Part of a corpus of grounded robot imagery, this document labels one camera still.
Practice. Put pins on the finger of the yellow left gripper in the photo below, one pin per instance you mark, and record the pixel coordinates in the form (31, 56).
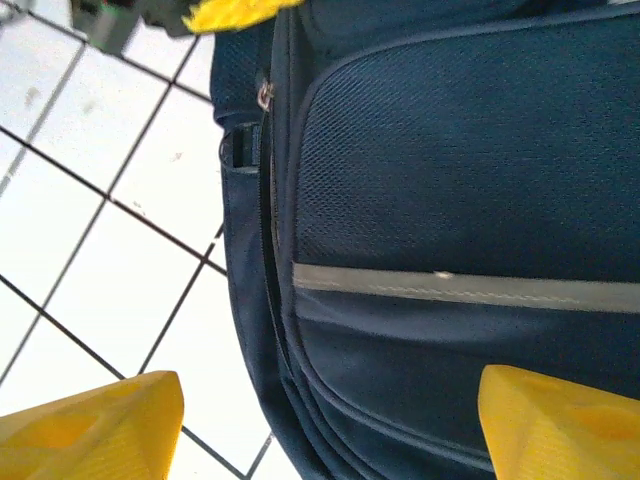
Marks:
(235, 15)

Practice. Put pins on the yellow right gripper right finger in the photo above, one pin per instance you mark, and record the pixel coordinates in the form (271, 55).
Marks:
(565, 425)

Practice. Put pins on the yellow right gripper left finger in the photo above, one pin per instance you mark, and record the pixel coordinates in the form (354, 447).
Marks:
(90, 430)

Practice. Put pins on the navy blue backpack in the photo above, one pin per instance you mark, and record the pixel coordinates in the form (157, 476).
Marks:
(450, 175)

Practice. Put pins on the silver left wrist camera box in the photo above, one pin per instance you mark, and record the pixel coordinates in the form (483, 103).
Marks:
(112, 30)

